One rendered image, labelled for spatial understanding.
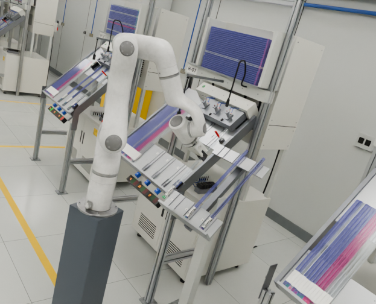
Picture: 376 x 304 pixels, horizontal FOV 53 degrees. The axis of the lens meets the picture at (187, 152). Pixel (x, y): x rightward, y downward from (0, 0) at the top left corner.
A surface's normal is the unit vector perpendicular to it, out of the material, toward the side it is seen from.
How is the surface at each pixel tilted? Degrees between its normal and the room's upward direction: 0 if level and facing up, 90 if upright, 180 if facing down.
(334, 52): 90
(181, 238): 90
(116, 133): 64
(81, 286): 90
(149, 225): 90
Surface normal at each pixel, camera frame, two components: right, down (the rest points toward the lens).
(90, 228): -0.49, 0.14
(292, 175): -0.76, 0.00
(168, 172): -0.35, -0.66
